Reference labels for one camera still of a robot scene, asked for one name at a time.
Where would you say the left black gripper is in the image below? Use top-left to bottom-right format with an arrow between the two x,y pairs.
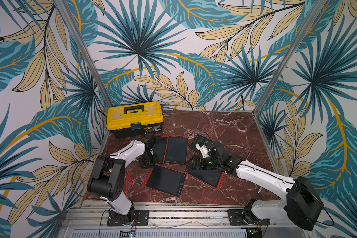
139,152 -> 158,170

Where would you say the back right writing tablet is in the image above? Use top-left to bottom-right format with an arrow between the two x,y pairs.
189,134 -> 211,154

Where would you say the writing tablet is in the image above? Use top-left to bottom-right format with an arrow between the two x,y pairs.
189,134 -> 211,154
152,135 -> 168,164
146,165 -> 186,197
185,168 -> 222,189
164,135 -> 188,165

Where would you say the middle right writing tablet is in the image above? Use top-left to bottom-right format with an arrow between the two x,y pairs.
185,168 -> 222,189

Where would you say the front left writing tablet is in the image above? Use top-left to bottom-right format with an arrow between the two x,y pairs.
146,165 -> 186,197

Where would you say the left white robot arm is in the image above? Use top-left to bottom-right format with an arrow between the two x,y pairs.
87,133 -> 157,215

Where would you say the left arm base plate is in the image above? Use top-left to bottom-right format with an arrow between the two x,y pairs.
107,210 -> 150,227

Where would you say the yellow black toolbox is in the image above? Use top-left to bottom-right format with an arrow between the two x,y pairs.
106,102 -> 164,139

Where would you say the aluminium front rail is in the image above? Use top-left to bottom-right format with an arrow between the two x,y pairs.
57,200 -> 315,238

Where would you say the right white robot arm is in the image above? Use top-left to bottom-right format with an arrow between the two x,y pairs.
186,155 -> 324,231

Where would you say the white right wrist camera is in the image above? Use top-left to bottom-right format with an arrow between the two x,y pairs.
195,144 -> 211,159

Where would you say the back left writing tablet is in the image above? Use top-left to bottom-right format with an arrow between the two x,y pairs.
164,135 -> 188,165

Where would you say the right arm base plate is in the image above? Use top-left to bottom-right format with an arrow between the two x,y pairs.
227,209 -> 270,226

